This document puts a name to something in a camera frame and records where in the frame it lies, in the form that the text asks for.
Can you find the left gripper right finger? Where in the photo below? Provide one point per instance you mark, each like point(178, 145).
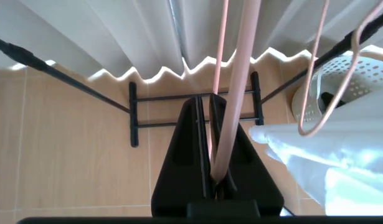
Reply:
point(253, 180)

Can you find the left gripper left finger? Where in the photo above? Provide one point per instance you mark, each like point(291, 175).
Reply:
point(182, 174)

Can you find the white printed t-shirt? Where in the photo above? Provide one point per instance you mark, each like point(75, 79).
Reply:
point(350, 161)

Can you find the pink clothes hanger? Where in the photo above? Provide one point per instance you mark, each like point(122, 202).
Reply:
point(320, 31)
point(241, 62)

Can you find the black clothes rack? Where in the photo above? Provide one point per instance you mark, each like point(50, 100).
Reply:
point(133, 124)

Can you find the white laundry basket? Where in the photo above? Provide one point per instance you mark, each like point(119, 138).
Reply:
point(365, 74)

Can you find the beige curtain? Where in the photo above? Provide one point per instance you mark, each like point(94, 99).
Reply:
point(85, 31)

